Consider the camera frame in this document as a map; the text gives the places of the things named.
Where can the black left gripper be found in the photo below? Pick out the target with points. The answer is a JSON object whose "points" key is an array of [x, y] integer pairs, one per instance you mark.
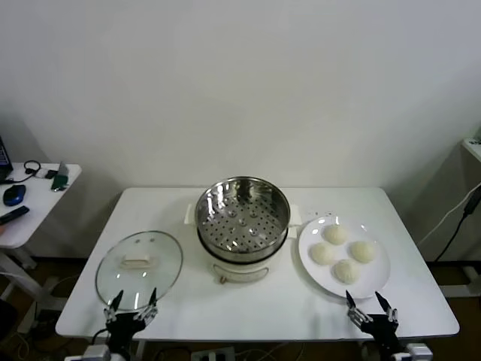
{"points": [[120, 327]]}

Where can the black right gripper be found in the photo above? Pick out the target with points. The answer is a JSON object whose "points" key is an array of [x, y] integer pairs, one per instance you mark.
{"points": [[383, 327]]}

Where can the white steamed baozi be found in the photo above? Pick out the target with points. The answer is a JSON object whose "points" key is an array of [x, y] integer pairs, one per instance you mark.
{"points": [[363, 251], [346, 270], [322, 253], [335, 234]]}

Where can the stainless steel steamer basket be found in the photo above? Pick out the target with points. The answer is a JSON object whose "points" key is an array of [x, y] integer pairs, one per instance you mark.
{"points": [[210, 199]]}

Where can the white round plate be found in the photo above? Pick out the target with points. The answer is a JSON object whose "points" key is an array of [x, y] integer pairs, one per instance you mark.
{"points": [[372, 278]]}

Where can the white metal desk base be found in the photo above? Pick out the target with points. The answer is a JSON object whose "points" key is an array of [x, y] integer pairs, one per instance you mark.
{"points": [[462, 290]]}

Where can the white power strip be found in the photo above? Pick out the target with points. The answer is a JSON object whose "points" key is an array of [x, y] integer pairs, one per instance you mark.
{"points": [[214, 354]]}

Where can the white work table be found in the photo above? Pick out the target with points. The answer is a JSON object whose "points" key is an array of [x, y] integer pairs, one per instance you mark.
{"points": [[263, 312]]}

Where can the cream electric cooker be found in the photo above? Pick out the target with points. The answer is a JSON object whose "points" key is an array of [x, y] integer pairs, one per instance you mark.
{"points": [[240, 272]]}

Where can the white side table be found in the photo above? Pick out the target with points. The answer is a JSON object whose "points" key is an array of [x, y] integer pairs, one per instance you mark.
{"points": [[37, 210]]}

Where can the green and grey tool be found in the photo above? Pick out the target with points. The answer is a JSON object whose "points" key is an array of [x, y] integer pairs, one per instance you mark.
{"points": [[60, 180]]}

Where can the blue computer mouse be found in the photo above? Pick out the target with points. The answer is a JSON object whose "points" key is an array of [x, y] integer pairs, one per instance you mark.
{"points": [[14, 194]]}

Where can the white cabinet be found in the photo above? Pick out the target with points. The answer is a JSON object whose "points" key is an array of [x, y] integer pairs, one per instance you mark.
{"points": [[474, 144]]}

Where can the dark laptop screen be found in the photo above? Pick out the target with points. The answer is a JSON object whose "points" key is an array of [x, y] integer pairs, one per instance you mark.
{"points": [[3, 158]]}

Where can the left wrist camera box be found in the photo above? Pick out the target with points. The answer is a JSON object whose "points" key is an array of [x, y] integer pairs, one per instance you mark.
{"points": [[95, 353]]}

